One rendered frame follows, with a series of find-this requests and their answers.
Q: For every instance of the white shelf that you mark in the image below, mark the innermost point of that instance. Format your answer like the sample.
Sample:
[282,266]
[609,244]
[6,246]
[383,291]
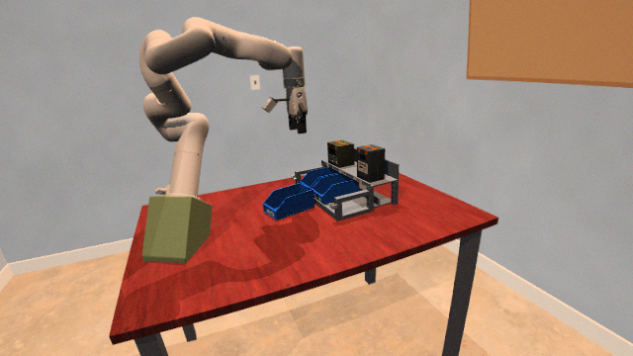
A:
[356,204]

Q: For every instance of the blue bin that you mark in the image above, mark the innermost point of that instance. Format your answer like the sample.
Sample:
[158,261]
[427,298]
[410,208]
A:
[313,176]
[327,188]
[289,201]

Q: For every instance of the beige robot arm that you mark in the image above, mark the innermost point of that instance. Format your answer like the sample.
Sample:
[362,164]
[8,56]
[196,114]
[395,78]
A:
[163,55]

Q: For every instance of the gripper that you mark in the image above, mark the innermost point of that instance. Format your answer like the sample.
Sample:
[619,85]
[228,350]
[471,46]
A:
[295,105]

